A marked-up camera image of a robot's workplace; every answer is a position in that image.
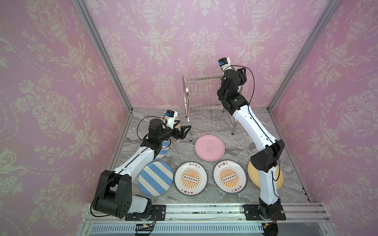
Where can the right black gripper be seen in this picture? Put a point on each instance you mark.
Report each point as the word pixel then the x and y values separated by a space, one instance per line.
pixel 223 91

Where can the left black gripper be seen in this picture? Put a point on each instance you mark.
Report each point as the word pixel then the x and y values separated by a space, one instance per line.
pixel 181 135

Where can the chrome wire dish rack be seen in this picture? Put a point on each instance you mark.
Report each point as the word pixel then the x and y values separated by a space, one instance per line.
pixel 203 110

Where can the pink bear plate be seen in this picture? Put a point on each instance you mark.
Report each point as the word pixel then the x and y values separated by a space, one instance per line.
pixel 209 148

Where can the sunburst pattern plate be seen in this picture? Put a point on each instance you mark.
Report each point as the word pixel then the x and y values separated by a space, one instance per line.
pixel 190 178
pixel 230 177

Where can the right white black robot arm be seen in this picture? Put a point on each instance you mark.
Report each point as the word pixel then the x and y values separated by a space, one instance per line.
pixel 269 148

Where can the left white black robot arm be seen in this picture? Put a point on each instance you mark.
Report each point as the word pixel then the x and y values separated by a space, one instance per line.
pixel 113 195

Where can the cream plate back left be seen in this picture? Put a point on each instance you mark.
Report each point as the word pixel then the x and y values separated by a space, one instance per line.
pixel 177 124

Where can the blue striped plate rear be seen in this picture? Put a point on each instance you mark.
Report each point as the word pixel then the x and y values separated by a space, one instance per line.
pixel 164 150

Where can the blue striped plate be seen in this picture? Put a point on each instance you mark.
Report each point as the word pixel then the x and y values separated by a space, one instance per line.
pixel 155 179
pixel 164 150

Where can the blue striped plate front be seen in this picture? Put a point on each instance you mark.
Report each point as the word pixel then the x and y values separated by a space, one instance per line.
pixel 155 179

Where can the yellow plate right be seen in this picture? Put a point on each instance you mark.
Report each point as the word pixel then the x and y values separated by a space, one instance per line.
pixel 253 175

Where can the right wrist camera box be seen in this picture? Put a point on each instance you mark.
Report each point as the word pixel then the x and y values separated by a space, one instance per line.
pixel 225 64

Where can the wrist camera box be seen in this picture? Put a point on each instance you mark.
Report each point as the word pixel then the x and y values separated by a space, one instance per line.
pixel 170 117
pixel 225 64

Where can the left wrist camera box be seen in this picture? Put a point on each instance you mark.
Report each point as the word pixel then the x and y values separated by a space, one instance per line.
pixel 170 117

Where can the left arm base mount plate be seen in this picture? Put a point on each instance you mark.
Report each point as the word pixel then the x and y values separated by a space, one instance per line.
pixel 152 212

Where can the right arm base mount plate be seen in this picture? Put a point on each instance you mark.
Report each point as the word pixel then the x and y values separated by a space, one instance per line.
pixel 251 212

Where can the right aluminium corner post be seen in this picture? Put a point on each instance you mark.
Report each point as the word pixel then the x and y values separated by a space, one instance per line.
pixel 312 38

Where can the aluminium corner post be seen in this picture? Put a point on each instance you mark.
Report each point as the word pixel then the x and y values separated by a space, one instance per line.
pixel 312 38
pixel 99 45

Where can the aluminium front rail frame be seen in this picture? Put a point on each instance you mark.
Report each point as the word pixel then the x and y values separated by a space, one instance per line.
pixel 214 219

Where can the left aluminium corner post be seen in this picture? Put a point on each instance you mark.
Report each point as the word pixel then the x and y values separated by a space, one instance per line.
pixel 99 45

